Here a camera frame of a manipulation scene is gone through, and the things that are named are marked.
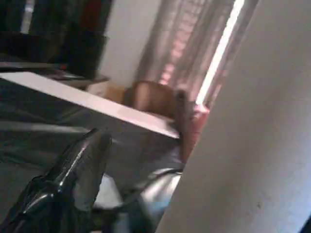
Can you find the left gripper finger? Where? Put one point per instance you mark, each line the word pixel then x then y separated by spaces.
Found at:
pixel 63 189

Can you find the white plastic table leg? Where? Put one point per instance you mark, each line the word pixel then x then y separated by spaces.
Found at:
pixel 252 145

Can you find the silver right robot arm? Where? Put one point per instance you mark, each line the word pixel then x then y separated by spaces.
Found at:
pixel 155 194

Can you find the black work mat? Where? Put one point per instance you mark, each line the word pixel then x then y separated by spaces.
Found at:
pixel 29 121

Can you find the white flat panel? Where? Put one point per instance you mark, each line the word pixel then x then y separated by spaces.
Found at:
pixel 97 102

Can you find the brown chair back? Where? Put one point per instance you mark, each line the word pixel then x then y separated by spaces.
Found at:
pixel 150 97

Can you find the black television screen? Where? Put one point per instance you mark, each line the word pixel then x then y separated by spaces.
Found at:
pixel 48 34

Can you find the light window curtain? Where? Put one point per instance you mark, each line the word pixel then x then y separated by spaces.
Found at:
pixel 184 39

